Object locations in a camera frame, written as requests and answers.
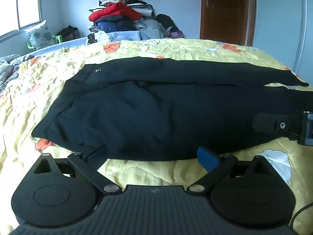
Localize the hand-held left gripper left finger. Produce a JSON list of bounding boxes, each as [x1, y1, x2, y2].
[[32, 145, 122, 196]]

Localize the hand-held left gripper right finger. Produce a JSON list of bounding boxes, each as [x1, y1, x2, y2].
[[187, 147, 275, 196]]

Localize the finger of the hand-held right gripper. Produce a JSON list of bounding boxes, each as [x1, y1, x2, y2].
[[253, 113, 302, 135]]

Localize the black pants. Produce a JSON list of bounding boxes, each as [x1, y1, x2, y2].
[[31, 57, 310, 162]]

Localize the white wardrobe with flower stickers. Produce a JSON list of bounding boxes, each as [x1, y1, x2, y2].
[[253, 0, 313, 75]]

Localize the yellow floral quilt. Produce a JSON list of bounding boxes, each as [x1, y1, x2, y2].
[[0, 38, 313, 235]]

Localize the blue striped bed sheet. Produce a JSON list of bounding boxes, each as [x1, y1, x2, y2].
[[32, 31, 151, 57]]

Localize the brown wooden door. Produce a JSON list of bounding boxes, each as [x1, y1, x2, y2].
[[200, 0, 257, 46]]

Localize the grey patterned blanket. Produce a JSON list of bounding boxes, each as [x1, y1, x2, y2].
[[0, 54, 35, 95]]

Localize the green plastic chair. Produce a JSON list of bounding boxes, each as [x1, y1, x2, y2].
[[27, 35, 63, 52]]

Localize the dark bag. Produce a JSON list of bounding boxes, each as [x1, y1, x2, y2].
[[57, 25, 80, 41]]

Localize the floral pillow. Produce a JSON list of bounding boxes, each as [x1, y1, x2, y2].
[[24, 20, 55, 51]]

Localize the pile of clothes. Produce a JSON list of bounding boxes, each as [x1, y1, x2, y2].
[[87, 0, 183, 40]]

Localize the window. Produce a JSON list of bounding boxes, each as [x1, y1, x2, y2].
[[0, 0, 42, 38]]

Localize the black cable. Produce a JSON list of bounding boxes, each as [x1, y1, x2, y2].
[[292, 203, 313, 229]]

